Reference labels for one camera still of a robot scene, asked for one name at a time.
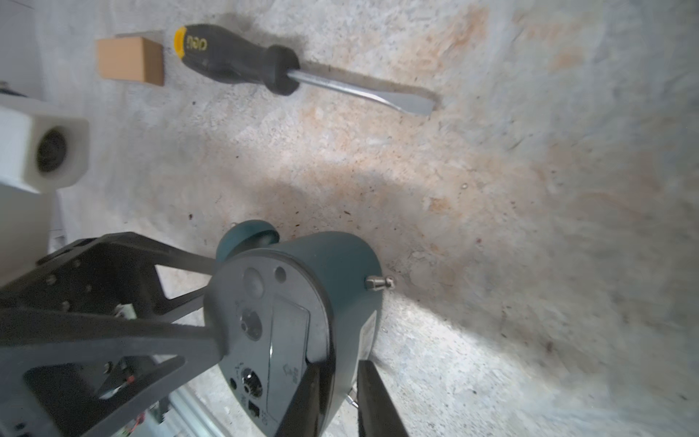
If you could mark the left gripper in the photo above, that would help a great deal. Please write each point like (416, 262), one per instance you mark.
(42, 396)

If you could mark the wooden block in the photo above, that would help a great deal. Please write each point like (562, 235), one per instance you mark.
(133, 59)

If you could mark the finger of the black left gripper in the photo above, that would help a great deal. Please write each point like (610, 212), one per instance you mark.
(94, 276)

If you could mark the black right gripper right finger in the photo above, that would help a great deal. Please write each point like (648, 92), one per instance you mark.
(377, 415)

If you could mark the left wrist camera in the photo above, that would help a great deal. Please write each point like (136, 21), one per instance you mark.
(43, 148)

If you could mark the teal alarm clock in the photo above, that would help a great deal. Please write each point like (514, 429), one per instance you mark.
(280, 308)

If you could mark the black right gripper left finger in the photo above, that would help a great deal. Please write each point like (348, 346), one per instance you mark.
(302, 418)

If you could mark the black yellow screwdriver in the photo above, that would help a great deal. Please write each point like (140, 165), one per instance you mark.
(225, 57)

